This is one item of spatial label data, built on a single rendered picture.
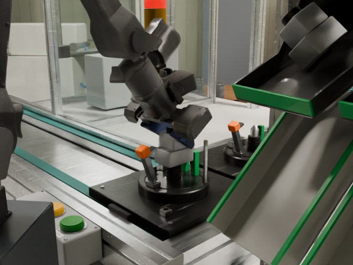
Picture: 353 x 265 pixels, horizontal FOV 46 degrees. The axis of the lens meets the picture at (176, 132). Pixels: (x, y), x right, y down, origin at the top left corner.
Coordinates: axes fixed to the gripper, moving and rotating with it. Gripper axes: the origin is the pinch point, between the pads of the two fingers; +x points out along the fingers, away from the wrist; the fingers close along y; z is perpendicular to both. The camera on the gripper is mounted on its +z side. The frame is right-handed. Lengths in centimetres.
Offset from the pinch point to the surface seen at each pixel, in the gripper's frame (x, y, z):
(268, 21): 357, 417, 503
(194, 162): 7.0, -1.9, -1.2
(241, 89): -15.0, -22.0, 0.2
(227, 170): 17.5, -0.8, 5.1
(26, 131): 15, 77, -8
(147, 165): -0.8, -0.8, -8.9
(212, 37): 50, 82, 87
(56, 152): 13, 50, -10
